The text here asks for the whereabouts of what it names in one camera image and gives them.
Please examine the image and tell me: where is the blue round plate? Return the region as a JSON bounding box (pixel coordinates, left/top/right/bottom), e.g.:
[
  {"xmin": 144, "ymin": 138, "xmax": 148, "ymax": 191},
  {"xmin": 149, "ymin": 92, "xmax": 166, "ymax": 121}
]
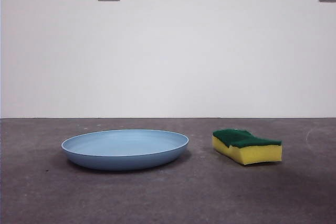
[{"xmin": 61, "ymin": 129, "xmax": 190, "ymax": 171}]

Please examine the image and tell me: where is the yellow sponge with green pad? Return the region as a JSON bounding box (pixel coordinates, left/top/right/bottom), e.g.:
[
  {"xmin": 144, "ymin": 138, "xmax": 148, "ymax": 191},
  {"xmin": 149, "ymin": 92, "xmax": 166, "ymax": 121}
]
[{"xmin": 212, "ymin": 129, "xmax": 283, "ymax": 166}]

